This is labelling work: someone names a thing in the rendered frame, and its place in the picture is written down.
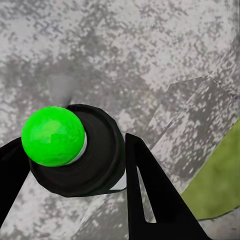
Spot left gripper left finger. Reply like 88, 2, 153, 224
0, 137, 31, 227

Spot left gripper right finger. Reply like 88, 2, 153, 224
125, 133, 210, 240

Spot insectifuge atomizer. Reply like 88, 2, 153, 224
21, 75, 127, 198

